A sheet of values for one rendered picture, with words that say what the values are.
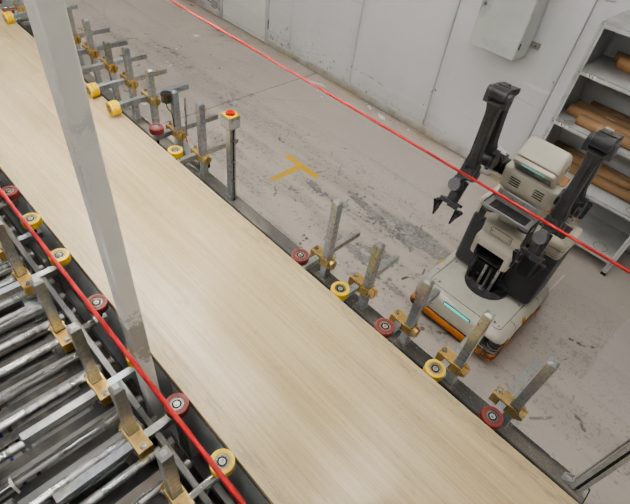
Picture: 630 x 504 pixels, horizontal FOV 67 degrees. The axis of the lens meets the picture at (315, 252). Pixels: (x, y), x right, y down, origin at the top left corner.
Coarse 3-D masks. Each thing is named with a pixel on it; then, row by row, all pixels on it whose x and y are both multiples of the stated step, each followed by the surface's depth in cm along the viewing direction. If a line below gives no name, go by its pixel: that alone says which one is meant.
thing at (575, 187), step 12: (588, 156) 175; (600, 156) 173; (612, 156) 171; (588, 168) 177; (576, 180) 182; (564, 192) 188; (576, 192) 185; (564, 204) 190; (552, 216) 196; (564, 216) 192; (552, 228) 198
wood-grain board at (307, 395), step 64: (0, 64) 300; (0, 128) 253; (128, 128) 267; (64, 192) 224; (128, 192) 229; (192, 192) 234; (128, 256) 201; (192, 256) 205; (256, 256) 209; (192, 320) 182; (256, 320) 185; (320, 320) 189; (192, 384) 164; (256, 384) 166; (320, 384) 169; (384, 384) 172; (256, 448) 151; (320, 448) 153; (384, 448) 155; (448, 448) 158; (512, 448) 160
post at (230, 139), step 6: (228, 132) 235; (228, 138) 237; (234, 138) 238; (228, 144) 240; (234, 144) 241; (228, 150) 242; (234, 150) 243; (228, 156) 245; (234, 156) 246; (228, 162) 248; (234, 162) 249; (228, 168) 251; (234, 168) 251; (228, 174) 254; (234, 174) 254; (228, 180) 256; (234, 180) 256; (228, 186) 259; (234, 186) 258; (228, 192) 263; (234, 192) 261; (228, 198) 265
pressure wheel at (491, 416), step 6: (486, 408) 169; (492, 408) 169; (480, 414) 168; (486, 414) 168; (492, 414) 167; (498, 414) 168; (486, 420) 166; (492, 420) 166; (498, 420) 167; (492, 426) 165; (498, 426) 165
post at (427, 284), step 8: (424, 280) 181; (432, 280) 181; (424, 288) 183; (416, 296) 188; (424, 296) 185; (416, 304) 190; (424, 304) 191; (416, 312) 192; (408, 320) 198; (416, 320) 197; (400, 336) 207
